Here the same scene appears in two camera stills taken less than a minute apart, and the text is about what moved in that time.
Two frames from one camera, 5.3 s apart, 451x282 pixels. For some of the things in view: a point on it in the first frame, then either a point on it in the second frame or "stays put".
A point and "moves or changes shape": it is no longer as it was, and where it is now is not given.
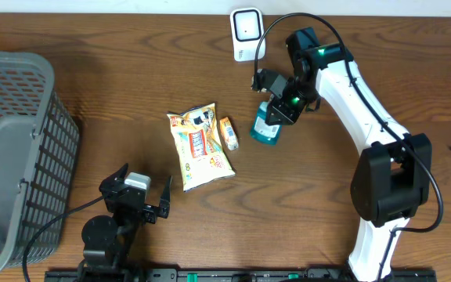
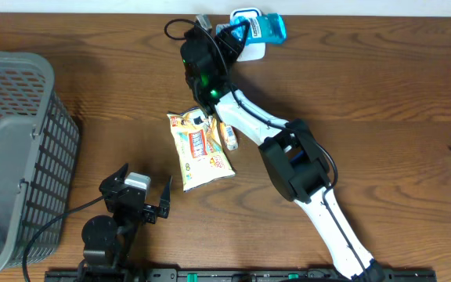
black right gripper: [286, 114] to [234, 42]
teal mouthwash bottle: [261, 131] moves or changes shape
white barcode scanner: [247, 29] stays put
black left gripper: [106, 184] stays put
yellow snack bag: [203, 157] stays put
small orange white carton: [229, 134] stays put
